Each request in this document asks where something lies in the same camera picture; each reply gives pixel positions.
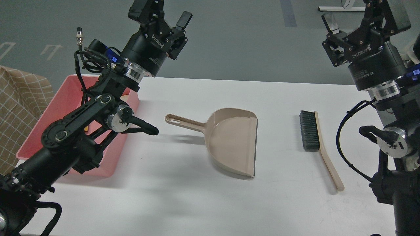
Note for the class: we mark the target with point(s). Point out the white desk foot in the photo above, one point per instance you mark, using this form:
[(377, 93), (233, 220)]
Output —
[(346, 6)]

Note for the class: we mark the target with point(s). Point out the grey office chair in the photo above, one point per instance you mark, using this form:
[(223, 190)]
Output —
[(411, 53)]

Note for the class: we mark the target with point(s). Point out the brown checkered cloth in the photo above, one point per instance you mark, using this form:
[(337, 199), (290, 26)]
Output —
[(23, 98)]

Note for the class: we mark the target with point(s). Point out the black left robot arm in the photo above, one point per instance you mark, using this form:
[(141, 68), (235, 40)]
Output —
[(79, 139)]

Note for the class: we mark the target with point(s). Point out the pink plastic bin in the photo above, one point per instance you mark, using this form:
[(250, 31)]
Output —
[(66, 100)]

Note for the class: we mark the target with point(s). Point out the beige plastic dustpan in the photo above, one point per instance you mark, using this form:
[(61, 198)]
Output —
[(230, 136)]

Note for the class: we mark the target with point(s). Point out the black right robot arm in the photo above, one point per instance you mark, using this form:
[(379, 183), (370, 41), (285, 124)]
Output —
[(397, 180)]

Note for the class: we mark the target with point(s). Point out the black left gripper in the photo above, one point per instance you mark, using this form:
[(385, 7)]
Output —
[(155, 41)]

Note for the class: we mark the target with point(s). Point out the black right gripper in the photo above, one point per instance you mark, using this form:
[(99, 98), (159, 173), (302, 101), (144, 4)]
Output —
[(373, 59)]

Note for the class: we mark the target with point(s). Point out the beige brush black bristles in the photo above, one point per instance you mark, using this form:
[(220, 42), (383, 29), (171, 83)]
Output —
[(313, 141)]

